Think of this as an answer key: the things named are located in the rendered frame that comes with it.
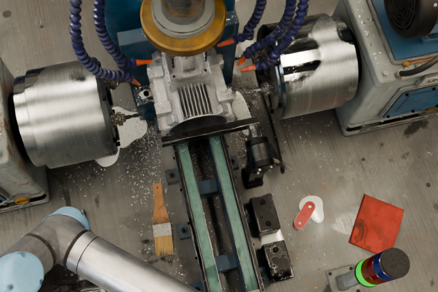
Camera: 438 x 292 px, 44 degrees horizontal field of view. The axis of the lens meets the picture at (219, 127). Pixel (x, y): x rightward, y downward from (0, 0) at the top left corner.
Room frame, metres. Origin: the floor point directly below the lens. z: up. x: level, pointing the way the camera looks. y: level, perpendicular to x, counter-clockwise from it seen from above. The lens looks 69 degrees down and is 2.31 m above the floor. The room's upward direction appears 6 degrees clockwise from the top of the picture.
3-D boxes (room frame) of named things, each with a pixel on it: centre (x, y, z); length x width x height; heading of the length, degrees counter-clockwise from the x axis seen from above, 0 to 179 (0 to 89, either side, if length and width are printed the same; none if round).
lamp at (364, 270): (0.17, -0.37, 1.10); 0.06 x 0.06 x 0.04
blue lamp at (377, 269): (0.17, -0.37, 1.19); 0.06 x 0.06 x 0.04
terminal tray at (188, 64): (0.63, 0.10, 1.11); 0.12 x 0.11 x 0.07; 19
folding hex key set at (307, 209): (0.34, -0.26, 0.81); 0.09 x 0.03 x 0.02; 152
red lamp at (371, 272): (0.17, -0.37, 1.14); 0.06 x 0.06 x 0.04
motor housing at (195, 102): (0.59, 0.08, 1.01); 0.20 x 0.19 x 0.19; 19
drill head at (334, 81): (0.70, -0.23, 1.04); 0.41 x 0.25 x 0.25; 109
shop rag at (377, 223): (0.34, -0.47, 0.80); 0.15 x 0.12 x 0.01; 163
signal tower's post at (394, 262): (0.17, -0.37, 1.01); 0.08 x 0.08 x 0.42; 19
